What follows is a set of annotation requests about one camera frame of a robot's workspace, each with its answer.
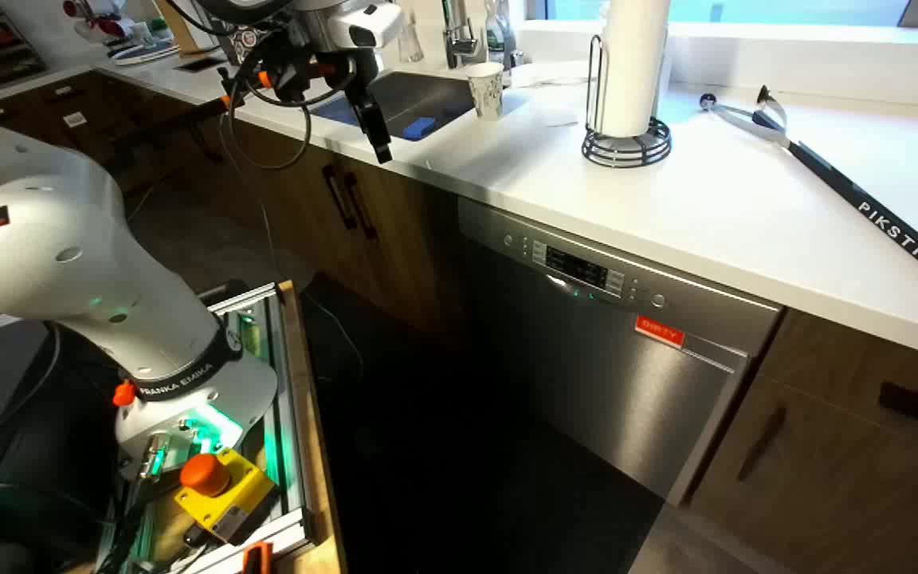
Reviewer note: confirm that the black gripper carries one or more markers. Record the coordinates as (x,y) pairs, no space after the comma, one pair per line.
(361,81)

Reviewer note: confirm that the stainless steel dishwasher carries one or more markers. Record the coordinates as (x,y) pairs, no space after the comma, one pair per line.
(606,363)

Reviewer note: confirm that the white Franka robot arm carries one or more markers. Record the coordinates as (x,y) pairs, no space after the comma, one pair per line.
(56,255)

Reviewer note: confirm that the blue sponge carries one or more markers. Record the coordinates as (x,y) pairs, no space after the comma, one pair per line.
(422,125)

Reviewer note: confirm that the dark kitchen sink basin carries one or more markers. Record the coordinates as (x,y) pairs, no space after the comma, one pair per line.
(416,100)

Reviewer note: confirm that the black tool with orange tips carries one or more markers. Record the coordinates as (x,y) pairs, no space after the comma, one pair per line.
(267,81)

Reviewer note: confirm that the chrome faucet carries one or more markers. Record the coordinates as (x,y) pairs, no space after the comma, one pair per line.
(459,32)

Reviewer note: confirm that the white paper towel roll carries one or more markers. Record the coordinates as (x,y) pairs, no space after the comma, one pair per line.
(636,64)

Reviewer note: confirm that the dark wooden drawer unit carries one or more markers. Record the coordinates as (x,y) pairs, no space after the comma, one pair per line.
(108,116)

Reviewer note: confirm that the red dishwasher sticker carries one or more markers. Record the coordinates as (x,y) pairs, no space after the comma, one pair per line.
(656,334)

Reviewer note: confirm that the yellow emergency stop box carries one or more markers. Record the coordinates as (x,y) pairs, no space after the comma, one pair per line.
(221,494)

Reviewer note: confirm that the wooden cabinet beside dishwasher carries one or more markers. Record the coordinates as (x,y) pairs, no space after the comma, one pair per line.
(852,480)

